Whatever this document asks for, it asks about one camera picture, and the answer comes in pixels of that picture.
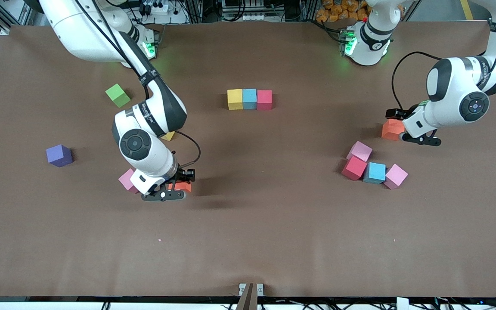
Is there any pink cube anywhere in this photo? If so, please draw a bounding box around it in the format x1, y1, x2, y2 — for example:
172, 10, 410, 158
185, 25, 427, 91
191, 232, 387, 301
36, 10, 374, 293
346, 141, 373, 163
118, 168, 139, 193
384, 164, 409, 190

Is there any orange cube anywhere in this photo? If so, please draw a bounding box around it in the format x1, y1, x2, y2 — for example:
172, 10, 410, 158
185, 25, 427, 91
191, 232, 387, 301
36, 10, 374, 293
381, 119, 405, 141
168, 180, 192, 193

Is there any light blue cube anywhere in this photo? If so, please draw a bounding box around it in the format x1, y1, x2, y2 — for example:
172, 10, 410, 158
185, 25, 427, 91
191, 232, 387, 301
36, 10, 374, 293
242, 88, 258, 110
363, 162, 387, 185

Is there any red cube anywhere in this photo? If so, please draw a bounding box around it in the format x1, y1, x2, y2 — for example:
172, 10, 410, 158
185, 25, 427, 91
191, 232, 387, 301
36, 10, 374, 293
257, 90, 273, 111
341, 155, 368, 181

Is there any green cube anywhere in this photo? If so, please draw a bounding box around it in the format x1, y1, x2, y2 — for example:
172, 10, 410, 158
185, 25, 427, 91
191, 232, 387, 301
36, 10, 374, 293
105, 84, 131, 108

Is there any purple cube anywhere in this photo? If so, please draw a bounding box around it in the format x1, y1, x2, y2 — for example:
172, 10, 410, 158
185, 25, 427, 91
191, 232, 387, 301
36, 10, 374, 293
46, 144, 74, 168

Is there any brown table mat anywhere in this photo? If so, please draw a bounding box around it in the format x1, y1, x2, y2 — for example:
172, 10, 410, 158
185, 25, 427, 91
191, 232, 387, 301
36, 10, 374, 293
0, 21, 496, 298

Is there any pile of orange objects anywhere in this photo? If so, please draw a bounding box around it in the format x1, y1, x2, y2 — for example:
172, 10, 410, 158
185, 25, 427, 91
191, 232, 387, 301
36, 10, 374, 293
316, 0, 371, 23

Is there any white power strip with plugs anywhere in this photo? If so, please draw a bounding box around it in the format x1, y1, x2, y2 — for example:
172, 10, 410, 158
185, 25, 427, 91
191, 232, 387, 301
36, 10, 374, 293
139, 1, 175, 14

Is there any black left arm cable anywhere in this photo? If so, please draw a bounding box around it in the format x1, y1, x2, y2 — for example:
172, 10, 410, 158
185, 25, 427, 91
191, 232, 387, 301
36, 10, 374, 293
392, 0, 496, 110

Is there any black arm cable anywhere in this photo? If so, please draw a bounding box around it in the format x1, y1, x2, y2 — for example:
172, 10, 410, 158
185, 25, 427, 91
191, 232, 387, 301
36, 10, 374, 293
392, 0, 496, 110
69, 0, 202, 169

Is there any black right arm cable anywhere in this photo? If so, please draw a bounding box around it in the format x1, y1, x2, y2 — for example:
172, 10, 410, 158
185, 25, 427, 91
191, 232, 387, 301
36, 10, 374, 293
69, 0, 202, 169

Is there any metal bracket with brown post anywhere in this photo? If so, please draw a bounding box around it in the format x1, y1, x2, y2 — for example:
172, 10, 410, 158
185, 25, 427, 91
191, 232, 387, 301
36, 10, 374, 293
238, 283, 264, 310

